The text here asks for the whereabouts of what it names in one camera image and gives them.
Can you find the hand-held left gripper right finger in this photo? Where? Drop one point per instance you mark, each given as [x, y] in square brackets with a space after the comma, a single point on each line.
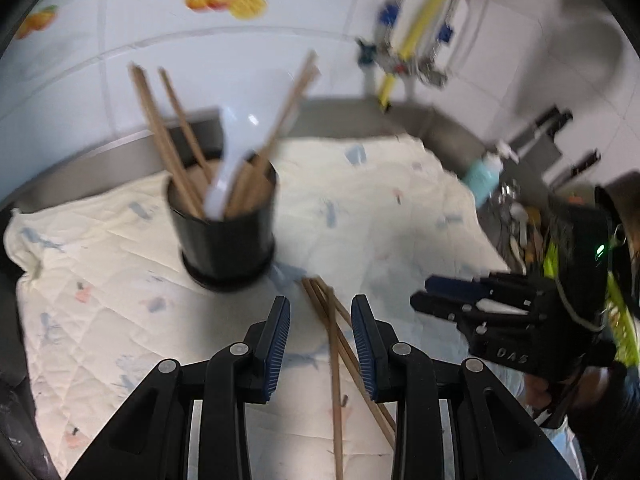
[365, 345]

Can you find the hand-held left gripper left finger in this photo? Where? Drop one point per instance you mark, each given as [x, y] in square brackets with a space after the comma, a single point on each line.
[277, 340]

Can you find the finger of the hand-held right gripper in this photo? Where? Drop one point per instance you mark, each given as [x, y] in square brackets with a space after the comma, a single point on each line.
[450, 285]
[440, 307]

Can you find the black utensil holder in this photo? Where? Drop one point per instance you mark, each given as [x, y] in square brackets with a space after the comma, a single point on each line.
[225, 245]

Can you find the white plastic rice spoon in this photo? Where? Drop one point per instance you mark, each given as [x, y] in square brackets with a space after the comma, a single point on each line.
[227, 180]

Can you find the wooden chopstick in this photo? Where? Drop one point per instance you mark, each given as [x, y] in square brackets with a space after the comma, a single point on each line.
[162, 132]
[306, 92]
[185, 120]
[292, 87]

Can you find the pile of kitchen utensils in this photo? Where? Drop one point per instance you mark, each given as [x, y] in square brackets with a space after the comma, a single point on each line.
[515, 220]

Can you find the person's right hand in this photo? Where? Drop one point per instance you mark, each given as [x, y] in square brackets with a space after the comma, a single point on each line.
[537, 390]

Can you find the green plastic drainer basket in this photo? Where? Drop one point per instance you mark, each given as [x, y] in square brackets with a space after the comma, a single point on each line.
[617, 305]

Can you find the blue soap pump bottle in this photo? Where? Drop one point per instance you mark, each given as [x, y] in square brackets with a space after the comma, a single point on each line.
[480, 175]

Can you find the white quilted printed cloth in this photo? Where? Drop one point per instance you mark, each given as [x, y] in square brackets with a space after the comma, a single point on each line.
[100, 285]

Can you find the metal angle valve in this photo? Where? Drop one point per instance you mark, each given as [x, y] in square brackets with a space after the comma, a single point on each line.
[430, 67]
[367, 52]

